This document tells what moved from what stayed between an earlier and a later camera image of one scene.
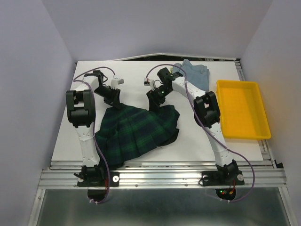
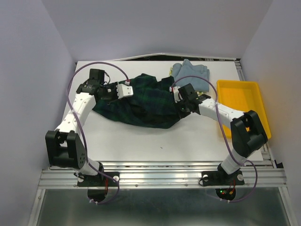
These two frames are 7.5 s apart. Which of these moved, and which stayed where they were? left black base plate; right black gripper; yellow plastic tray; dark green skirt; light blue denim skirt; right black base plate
Moved: dark green skirt; right black gripper
Stayed: right black base plate; light blue denim skirt; left black base plate; yellow plastic tray
